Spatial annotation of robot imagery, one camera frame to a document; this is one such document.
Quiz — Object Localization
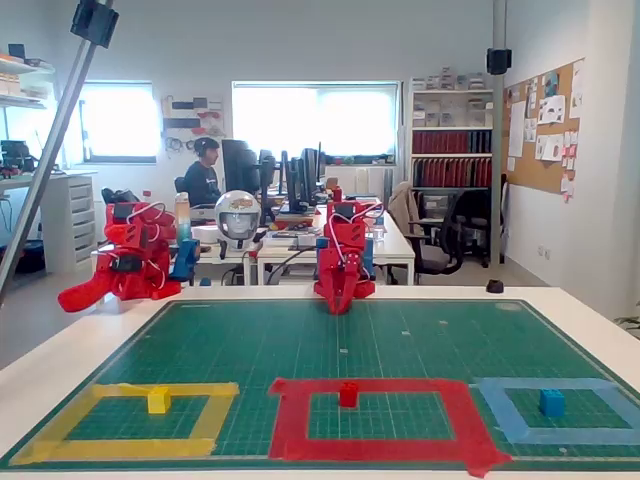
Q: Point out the red cube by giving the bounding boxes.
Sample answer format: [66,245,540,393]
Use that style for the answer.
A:
[338,381,360,409]

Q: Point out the red leader arm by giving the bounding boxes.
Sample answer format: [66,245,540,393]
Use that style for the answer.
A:
[57,201,182,315]

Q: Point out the red tape square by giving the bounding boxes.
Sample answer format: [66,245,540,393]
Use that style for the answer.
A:
[268,378,514,478]

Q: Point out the small yellow block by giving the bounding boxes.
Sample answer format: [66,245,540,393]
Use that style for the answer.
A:
[147,385,172,415]

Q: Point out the small blue block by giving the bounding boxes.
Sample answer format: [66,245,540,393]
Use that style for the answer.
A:
[538,388,567,419]

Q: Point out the blue tape square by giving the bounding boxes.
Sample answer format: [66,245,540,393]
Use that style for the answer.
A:
[469,377,640,446]

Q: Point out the yellow tape square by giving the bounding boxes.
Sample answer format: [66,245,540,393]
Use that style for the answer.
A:
[8,382,240,466]

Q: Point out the green cutting mat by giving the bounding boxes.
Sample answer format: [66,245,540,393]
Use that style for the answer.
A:
[0,298,640,472]

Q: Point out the beige jacket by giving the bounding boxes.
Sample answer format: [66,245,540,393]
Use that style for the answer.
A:
[388,181,426,240]

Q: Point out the black office chair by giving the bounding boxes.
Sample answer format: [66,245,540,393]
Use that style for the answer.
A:
[457,173,509,269]
[407,192,466,284]

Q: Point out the black computer monitor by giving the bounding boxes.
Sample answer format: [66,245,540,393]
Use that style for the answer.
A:
[280,149,307,214]
[257,149,278,200]
[301,142,324,204]
[221,138,261,196]

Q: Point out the white helmet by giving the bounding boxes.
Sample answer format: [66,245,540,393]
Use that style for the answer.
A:
[214,190,262,250]

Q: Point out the white round container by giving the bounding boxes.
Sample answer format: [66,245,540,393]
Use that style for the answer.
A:
[192,223,222,247]

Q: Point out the wide window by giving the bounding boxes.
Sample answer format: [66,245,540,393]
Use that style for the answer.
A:
[231,80,402,162]

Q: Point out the seated person in dark top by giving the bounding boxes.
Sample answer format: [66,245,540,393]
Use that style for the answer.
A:
[183,137,224,209]

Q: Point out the colourful drink bottle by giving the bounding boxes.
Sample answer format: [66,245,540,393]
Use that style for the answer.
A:
[173,192,194,246]

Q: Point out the white bookshelf with binders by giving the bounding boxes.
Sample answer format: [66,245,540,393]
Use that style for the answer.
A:
[408,74,495,194]

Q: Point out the upright metal pole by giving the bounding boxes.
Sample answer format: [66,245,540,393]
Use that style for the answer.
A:
[491,0,508,266]

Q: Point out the cork pin board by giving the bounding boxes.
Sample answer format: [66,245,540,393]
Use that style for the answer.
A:
[502,57,586,197]

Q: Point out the black bag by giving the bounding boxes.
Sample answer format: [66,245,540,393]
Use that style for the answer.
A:
[101,187,141,206]

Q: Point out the black pole clamp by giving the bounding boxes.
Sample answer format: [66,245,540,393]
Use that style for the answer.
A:
[486,47,513,76]
[70,0,120,50]

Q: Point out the white drawer cabinet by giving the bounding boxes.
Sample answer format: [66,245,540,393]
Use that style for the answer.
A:
[39,172,98,274]

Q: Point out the green plant leaves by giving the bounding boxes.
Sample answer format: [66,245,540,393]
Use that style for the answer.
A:
[613,313,640,342]

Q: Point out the slanted metal pole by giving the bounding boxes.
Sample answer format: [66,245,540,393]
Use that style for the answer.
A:
[0,0,115,307]

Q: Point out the white servo cable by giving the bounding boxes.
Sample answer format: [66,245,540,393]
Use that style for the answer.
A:
[332,212,367,267]

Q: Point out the wall tool rack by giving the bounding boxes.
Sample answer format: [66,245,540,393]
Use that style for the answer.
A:
[160,93,226,151]

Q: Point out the wall shelf with boxes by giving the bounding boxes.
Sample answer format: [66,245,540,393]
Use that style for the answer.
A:
[0,43,56,110]

